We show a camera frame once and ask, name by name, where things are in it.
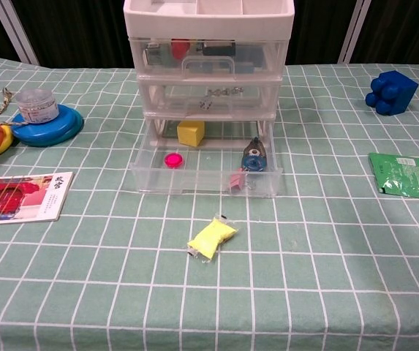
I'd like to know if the clear drawer with yellow cube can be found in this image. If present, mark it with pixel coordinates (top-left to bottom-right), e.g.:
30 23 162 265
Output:
129 115 285 199

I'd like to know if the yellow snack packet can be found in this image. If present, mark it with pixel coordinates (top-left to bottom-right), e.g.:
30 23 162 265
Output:
186 214 240 265

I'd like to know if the clear drawer with red object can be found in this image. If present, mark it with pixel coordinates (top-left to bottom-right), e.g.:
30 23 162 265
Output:
128 36 289 80

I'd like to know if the green foil packet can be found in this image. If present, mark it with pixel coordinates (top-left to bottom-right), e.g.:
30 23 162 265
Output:
368 151 419 202

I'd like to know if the pink binder clip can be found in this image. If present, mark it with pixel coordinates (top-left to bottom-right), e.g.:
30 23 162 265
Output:
228 171 260 193

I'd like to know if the pink round button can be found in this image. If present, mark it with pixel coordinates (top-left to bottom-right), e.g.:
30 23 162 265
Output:
163 151 186 170

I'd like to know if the yellow cube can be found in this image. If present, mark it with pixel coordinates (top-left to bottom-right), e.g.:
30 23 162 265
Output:
176 120 206 148

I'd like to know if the blue correction tape dispenser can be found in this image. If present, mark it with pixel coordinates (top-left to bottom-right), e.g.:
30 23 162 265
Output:
240 137 268 173

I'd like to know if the green checked tablecloth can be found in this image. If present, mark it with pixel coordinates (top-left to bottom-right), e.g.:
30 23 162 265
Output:
0 58 419 351

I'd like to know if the black rectangular item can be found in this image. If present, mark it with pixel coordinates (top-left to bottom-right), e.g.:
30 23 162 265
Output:
200 40 238 56

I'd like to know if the red rounded object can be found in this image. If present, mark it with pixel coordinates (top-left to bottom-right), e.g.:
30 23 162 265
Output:
170 39 192 59

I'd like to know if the green circuit board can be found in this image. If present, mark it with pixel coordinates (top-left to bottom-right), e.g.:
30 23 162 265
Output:
143 45 170 66

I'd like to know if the teal plastic disc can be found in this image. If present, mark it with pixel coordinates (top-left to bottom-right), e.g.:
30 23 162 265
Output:
12 109 85 148

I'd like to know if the blue plastic disc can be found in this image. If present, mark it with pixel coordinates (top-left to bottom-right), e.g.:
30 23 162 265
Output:
11 104 79 142

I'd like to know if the clear plastic jar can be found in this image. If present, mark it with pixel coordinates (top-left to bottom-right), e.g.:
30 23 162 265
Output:
14 88 59 124

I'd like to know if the postcard with red picture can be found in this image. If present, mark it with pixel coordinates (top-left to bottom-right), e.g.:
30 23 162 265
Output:
0 170 75 227

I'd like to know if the yellow plastic disc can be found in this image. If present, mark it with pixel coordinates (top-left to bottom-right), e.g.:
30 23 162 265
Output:
0 124 15 156

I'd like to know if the blue toy building block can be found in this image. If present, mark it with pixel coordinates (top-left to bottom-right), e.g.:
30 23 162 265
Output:
365 70 419 117

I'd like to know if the small metal chain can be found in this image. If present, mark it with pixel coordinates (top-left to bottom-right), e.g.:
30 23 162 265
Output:
207 86 245 97

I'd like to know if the clear drawer with chain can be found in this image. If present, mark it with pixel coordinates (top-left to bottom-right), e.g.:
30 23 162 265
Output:
135 75 282 118

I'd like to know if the white drawer cabinet frame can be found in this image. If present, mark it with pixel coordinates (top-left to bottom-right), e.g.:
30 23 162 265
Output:
123 0 295 147

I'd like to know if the grey frame pole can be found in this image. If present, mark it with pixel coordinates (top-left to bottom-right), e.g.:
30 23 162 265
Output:
0 0 41 67
336 0 373 65

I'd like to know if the braided rope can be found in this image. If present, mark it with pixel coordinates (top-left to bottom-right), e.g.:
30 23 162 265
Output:
0 86 31 129

